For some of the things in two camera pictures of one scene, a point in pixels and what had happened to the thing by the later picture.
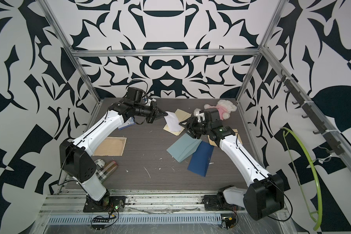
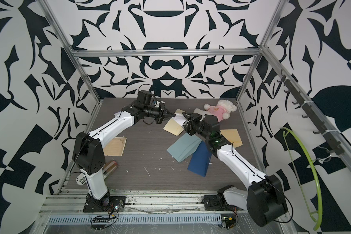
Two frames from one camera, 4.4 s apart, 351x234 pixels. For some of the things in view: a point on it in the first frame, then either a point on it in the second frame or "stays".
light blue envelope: x=184 y=147 stays
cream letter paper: x=110 y=146 stays
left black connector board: x=100 y=223 stays
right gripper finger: x=187 y=123 → x=188 y=117
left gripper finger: x=160 y=113 → x=169 y=115
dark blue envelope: x=201 y=158 stays
